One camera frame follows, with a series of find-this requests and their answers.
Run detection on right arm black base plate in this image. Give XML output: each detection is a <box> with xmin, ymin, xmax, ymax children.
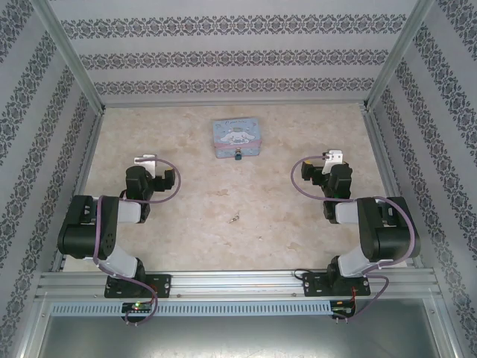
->
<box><xmin>301</xmin><ymin>271</ymin><xmax>372</xmax><ymax>298</ymax></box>

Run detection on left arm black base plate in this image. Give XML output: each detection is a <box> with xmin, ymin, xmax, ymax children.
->
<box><xmin>104</xmin><ymin>273</ymin><xmax>174</xmax><ymax>300</ymax></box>

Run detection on circuit board with green light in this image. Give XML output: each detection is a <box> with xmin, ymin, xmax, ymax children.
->
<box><xmin>121</xmin><ymin>302</ymin><xmax>155</xmax><ymax>314</ymax></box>

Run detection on grey slotted cable duct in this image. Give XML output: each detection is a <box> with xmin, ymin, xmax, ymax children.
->
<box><xmin>49</xmin><ymin>302</ymin><xmax>333</xmax><ymax>317</ymax></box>

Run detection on grey metal panel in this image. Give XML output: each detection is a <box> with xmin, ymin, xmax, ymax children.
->
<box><xmin>35</xmin><ymin>315</ymin><xmax>450</xmax><ymax>358</ymax></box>

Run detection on aluminium side rail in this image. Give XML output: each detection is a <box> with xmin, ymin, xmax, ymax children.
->
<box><xmin>51</xmin><ymin>107</ymin><xmax>107</xmax><ymax>272</ymax></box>
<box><xmin>363</xmin><ymin>107</ymin><xmax>425</xmax><ymax>269</ymax></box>

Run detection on aluminium mounting rail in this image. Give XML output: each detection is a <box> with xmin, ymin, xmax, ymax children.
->
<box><xmin>34</xmin><ymin>268</ymin><xmax>443</xmax><ymax>301</ymax></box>

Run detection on blue cartoon tin box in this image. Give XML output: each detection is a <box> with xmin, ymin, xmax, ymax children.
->
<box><xmin>211</xmin><ymin>116</ymin><xmax>262</xmax><ymax>160</ymax></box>

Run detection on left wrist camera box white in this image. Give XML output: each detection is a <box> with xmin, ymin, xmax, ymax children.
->
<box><xmin>133</xmin><ymin>153</ymin><xmax>158</xmax><ymax>176</ymax></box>

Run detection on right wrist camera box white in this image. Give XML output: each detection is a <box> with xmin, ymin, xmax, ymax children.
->
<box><xmin>321</xmin><ymin>148</ymin><xmax>344</xmax><ymax>175</ymax></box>

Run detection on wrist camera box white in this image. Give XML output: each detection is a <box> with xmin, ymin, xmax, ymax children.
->
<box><xmin>133</xmin><ymin>153</ymin><xmax>158</xmax><ymax>176</ymax></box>
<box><xmin>321</xmin><ymin>148</ymin><xmax>344</xmax><ymax>175</ymax></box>

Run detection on aluminium frame post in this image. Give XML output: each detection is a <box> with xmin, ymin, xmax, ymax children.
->
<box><xmin>30</xmin><ymin>0</ymin><xmax>106</xmax><ymax>113</ymax></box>
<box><xmin>361</xmin><ymin>0</ymin><xmax>436</xmax><ymax>112</ymax></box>

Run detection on small circuit board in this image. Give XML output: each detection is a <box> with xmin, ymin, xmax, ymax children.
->
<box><xmin>332</xmin><ymin>300</ymin><xmax>356</xmax><ymax>317</ymax></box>

